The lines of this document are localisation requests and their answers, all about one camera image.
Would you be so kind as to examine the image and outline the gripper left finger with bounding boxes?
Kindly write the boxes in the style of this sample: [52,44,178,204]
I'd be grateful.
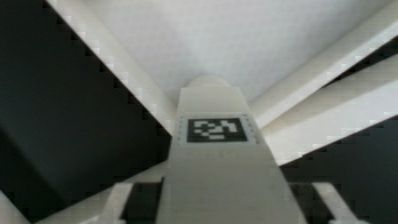
[84,182,162,224]

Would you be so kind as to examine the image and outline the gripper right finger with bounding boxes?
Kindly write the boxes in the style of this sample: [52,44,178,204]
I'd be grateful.
[290,182,370,224]

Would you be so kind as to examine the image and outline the white desk leg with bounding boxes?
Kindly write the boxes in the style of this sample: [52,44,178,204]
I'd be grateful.
[157,75,308,224]
[0,192,31,224]

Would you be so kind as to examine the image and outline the white desk top panel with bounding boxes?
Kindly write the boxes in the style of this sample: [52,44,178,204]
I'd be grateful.
[34,0,398,224]

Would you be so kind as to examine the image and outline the white front fence bar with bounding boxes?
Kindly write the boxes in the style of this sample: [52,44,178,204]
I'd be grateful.
[264,58,398,165]

